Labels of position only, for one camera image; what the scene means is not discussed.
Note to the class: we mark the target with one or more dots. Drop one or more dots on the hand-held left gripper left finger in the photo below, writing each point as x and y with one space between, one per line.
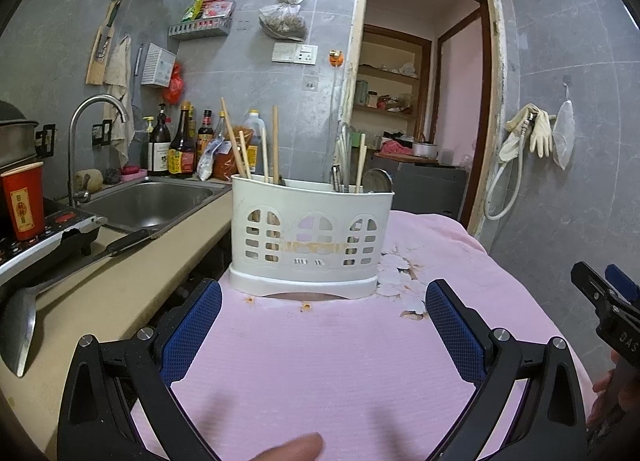
192 331

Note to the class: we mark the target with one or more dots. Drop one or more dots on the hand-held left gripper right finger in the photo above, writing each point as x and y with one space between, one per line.
452 336

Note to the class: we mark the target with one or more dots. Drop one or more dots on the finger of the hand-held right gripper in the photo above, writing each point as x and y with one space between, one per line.
625 283
595 286

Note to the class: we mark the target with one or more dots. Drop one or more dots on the round metal spoon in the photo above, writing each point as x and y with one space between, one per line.
377 181

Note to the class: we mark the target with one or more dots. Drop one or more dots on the white plastic utensil holder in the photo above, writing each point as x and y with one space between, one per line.
310 201

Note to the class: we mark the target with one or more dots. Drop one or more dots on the wooden chopstick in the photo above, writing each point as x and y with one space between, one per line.
231 136
245 153
361 161
275 141

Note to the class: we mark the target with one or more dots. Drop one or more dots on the person's right hand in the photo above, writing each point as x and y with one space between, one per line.
602 401

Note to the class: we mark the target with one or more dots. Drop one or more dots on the person's left hand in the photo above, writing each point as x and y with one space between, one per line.
292 448

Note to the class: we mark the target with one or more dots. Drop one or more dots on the pink floral cloth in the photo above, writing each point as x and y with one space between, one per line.
325 366

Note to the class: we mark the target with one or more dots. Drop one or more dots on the steel sink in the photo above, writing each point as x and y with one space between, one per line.
150 201

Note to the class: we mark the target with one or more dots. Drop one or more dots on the grey cabinet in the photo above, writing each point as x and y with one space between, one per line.
425 186

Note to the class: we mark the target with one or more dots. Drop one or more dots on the black induction cooker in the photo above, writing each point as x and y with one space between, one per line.
55 241

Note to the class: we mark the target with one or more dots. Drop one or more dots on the blue white bag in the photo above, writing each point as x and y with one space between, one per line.
209 161

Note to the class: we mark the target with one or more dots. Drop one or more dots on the pink soap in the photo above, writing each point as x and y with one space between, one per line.
131 170

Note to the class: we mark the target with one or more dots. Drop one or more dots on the steel wool scrubber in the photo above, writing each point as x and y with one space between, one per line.
112 176

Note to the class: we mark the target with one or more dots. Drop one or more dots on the soy sauce bottle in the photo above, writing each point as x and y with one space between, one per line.
177 156
190 141

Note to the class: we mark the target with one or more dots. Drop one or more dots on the brown sponge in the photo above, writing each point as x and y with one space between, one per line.
89 180

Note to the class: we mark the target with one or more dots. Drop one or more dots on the dark glass bottle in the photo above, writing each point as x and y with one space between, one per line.
159 151

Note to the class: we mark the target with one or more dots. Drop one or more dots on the white cooking pot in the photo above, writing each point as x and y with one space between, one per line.
425 150

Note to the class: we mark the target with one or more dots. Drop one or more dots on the red cloth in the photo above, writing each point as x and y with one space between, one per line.
396 147

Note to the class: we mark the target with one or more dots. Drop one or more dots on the red cap sauce bottle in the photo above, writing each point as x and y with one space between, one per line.
205 133

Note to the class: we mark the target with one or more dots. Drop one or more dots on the cooking oil jug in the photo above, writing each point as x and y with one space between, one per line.
255 136

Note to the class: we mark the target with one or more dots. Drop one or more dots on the red paper cup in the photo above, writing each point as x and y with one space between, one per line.
22 201

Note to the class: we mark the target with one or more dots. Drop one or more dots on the red plastic bag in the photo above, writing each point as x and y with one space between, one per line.
175 86

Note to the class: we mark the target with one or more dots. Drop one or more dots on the small glass jar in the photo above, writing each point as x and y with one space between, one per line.
372 99

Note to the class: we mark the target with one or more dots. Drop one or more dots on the steel faucet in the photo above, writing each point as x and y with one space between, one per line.
97 98

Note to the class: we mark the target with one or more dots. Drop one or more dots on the teal canister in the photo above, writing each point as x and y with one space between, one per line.
361 93

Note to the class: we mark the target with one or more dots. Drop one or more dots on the grey metal pot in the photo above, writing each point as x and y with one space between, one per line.
17 138

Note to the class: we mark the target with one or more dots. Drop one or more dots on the wooden shelf unit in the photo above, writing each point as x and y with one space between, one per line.
390 73

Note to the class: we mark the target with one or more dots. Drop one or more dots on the hanging dish towel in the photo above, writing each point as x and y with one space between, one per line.
117 71

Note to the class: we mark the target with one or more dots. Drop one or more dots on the hanging metal rod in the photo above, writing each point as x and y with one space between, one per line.
138 61

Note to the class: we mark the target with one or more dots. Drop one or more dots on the hanging wooden board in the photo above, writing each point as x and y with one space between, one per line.
100 51

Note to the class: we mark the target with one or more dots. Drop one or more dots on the green snack packet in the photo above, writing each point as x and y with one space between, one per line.
194 8

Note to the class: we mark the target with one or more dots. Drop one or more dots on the hanging clear plastic bag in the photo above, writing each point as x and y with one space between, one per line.
282 21

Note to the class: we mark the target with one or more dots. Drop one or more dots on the red snack packet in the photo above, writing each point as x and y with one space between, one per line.
217 8

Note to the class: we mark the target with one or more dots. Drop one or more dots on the white wall box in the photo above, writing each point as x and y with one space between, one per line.
157 65

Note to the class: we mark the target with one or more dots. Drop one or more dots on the small wall socket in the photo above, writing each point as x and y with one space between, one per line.
311 83

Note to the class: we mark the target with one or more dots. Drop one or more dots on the white wall switch plate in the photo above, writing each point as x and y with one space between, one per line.
295 53

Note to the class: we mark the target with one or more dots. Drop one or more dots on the orange wall hook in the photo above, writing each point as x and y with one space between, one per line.
336 58

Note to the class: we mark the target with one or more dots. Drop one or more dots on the grey wall shelf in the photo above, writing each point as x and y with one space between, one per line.
200 30

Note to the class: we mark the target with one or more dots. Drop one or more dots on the worn beige door frame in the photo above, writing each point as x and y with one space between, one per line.
357 41

